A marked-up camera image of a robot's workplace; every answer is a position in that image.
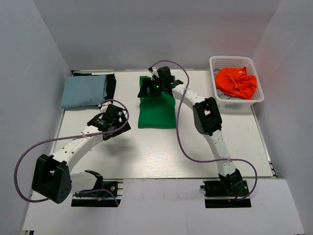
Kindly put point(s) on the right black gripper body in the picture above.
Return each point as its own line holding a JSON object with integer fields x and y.
{"x": 159, "y": 86}

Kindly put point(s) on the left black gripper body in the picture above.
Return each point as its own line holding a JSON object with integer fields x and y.
{"x": 118, "y": 124}

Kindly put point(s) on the green t shirt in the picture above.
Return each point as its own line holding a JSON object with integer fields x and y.
{"x": 157, "y": 112}

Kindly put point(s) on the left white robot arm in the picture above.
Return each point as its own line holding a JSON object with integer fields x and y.
{"x": 53, "y": 177}

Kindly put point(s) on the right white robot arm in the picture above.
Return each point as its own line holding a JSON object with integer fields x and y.
{"x": 207, "y": 121}

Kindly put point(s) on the folded black t shirt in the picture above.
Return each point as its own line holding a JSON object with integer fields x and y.
{"x": 110, "y": 84}

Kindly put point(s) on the folded light blue t shirt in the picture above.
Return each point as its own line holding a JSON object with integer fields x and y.
{"x": 83, "y": 91}

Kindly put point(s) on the grey garment in basket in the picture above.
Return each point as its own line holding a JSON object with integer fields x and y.
{"x": 220, "y": 94}

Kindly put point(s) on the white plastic basket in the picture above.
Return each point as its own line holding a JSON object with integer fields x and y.
{"x": 221, "y": 62}

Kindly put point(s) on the orange t shirt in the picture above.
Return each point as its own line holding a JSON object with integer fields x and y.
{"x": 236, "y": 82}

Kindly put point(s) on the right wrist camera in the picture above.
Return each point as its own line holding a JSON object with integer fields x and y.
{"x": 154, "y": 73}

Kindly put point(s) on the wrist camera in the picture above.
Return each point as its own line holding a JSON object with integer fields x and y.
{"x": 154, "y": 73}
{"x": 103, "y": 107}

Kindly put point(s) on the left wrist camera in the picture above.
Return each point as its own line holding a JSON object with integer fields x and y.
{"x": 103, "y": 107}

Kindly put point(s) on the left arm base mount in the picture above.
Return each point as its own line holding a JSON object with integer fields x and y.
{"x": 107, "y": 195}

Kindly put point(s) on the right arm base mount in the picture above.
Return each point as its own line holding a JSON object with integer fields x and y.
{"x": 216, "y": 195}

